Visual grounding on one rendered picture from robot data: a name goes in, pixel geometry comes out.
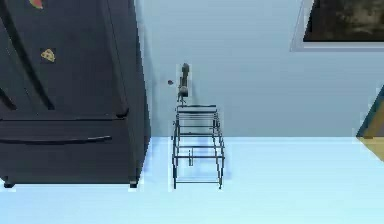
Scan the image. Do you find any yellow fridge magnet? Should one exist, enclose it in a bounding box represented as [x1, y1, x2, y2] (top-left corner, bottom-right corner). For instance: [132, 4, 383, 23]
[40, 48, 57, 64]

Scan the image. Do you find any yellow wooden cabinet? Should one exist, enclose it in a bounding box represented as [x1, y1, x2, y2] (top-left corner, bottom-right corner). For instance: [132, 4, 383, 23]
[355, 85, 384, 163]

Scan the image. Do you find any black wire rack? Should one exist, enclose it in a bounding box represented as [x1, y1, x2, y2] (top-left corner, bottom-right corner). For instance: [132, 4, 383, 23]
[171, 104, 226, 190]

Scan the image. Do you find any black fridge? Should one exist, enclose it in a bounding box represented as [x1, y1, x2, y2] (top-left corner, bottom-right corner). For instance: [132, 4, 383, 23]
[0, 0, 152, 189]

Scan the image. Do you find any black fridge handle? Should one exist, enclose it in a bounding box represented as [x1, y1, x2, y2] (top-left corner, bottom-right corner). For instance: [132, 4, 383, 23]
[0, 134, 113, 146]
[0, 0, 56, 111]
[99, 0, 130, 118]

